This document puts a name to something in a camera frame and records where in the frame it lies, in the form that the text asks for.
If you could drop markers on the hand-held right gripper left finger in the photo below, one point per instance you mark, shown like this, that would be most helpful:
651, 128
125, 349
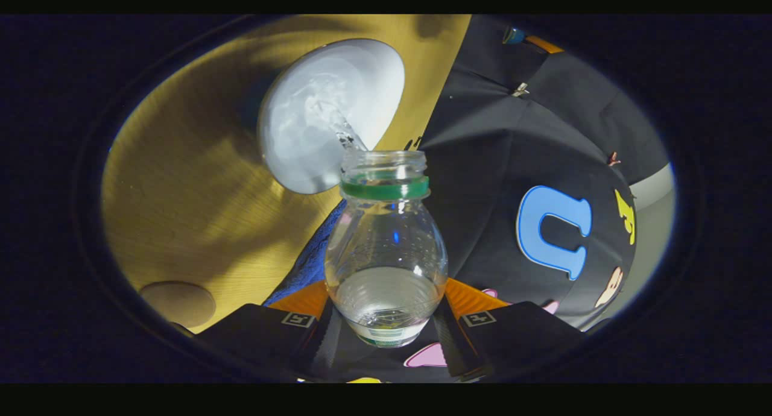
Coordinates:
259, 337

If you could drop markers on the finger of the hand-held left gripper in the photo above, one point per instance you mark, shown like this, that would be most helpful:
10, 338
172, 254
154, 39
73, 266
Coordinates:
543, 44

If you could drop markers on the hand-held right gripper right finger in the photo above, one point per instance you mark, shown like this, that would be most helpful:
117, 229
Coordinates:
518, 337

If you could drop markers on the round brown coaster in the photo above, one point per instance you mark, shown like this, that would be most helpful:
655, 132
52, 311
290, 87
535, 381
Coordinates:
178, 304

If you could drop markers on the clear plastic water bottle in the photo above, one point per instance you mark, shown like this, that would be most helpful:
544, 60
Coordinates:
386, 241

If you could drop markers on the blue teacup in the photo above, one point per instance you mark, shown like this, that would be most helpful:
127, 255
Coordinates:
313, 102

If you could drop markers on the silver clip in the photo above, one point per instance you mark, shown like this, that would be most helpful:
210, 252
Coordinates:
520, 90

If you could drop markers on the blue towel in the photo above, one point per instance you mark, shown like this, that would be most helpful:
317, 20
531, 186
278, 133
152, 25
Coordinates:
304, 265

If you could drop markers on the black backdrop cloth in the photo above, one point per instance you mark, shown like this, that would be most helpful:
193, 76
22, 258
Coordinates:
512, 151

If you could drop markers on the copper clip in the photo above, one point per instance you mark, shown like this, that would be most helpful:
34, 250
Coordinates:
613, 158

